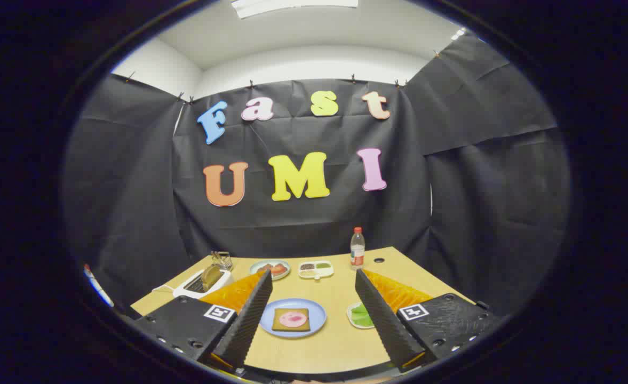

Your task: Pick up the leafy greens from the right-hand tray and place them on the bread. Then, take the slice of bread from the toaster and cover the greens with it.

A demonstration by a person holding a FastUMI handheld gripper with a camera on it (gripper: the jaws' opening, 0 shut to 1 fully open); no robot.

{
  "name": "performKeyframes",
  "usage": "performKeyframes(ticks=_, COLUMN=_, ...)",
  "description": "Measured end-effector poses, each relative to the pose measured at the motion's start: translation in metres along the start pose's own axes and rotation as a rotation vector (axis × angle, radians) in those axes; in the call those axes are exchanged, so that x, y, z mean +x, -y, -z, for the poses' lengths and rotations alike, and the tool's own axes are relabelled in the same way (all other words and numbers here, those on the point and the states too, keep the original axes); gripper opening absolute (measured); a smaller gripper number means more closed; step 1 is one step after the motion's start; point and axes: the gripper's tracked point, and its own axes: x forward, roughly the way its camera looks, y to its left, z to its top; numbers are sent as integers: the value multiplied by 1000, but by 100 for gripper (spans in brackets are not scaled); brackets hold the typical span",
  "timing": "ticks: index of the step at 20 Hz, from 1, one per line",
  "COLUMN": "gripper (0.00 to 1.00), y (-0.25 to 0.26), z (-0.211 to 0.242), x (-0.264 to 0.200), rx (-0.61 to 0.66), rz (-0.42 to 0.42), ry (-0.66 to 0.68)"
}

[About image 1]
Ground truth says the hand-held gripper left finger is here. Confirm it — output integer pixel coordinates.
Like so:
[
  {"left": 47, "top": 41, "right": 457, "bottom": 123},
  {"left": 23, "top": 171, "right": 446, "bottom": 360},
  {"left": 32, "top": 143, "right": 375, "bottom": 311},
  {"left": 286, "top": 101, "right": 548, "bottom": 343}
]
[{"left": 134, "top": 269, "right": 273, "bottom": 371}]

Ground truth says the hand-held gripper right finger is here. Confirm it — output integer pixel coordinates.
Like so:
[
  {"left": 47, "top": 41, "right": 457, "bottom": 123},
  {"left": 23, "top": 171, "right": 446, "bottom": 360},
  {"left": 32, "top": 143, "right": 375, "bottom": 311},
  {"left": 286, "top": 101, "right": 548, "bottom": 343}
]
[{"left": 355, "top": 268, "right": 498, "bottom": 373}]

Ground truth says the green lettuce leaf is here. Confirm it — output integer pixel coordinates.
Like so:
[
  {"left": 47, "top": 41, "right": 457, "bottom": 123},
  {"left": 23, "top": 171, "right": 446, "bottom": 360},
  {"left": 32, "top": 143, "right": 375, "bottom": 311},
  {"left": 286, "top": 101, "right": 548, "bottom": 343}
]
[{"left": 351, "top": 304, "right": 374, "bottom": 327}]

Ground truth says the plain brown bread slice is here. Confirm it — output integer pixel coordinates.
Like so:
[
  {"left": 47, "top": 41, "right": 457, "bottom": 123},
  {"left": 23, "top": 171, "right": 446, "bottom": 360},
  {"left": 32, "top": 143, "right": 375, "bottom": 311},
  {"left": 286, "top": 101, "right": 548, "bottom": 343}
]
[{"left": 202, "top": 266, "right": 222, "bottom": 291}]

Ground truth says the brown bread slice with ham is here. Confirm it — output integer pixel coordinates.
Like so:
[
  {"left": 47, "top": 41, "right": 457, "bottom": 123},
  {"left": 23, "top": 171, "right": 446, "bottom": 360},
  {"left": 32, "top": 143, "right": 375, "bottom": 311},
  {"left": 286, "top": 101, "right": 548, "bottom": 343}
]
[{"left": 272, "top": 308, "right": 311, "bottom": 332}]

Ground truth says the white square plate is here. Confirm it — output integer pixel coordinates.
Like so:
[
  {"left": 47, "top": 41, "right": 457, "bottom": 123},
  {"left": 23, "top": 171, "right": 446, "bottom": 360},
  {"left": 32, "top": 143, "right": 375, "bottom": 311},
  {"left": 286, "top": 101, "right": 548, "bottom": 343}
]
[{"left": 347, "top": 302, "right": 376, "bottom": 330}]

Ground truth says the pink ham slice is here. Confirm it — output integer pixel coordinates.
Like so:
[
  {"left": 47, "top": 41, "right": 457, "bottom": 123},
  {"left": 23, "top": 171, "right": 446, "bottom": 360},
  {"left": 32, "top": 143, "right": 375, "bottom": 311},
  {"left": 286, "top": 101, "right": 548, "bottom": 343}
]
[{"left": 279, "top": 311, "right": 308, "bottom": 328}]

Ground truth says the pale green oval plate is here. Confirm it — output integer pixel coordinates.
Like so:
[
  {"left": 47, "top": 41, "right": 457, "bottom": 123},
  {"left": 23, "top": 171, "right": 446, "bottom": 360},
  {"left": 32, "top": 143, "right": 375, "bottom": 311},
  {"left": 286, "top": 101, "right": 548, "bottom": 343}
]
[{"left": 249, "top": 260, "right": 291, "bottom": 281}]

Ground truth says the blue round plate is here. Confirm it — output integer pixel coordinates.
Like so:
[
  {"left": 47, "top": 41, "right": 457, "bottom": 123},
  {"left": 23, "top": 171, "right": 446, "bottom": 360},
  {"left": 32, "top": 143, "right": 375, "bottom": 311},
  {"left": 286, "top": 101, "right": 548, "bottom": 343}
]
[{"left": 260, "top": 298, "right": 327, "bottom": 339}]

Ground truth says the white toaster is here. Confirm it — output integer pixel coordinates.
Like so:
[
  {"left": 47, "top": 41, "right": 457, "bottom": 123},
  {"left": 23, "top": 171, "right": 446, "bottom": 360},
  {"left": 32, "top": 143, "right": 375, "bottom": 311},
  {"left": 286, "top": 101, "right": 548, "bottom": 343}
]
[{"left": 172, "top": 268, "right": 234, "bottom": 299}]

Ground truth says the clear plastic water bottle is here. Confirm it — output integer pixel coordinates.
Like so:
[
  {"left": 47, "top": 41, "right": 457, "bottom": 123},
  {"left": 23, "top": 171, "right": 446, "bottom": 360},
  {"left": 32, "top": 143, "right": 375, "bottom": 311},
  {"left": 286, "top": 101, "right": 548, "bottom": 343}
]
[{"left": 351, "top": 227, "right": 365, "bottom": 270}]

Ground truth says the white divided condiment dish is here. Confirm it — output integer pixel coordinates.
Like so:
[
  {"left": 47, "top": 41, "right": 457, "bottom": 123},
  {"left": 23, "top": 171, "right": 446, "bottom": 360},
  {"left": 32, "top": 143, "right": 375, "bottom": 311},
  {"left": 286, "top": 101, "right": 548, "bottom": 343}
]
[{"left": 298, "top": 260, "right": 335, "bottom": 280}]

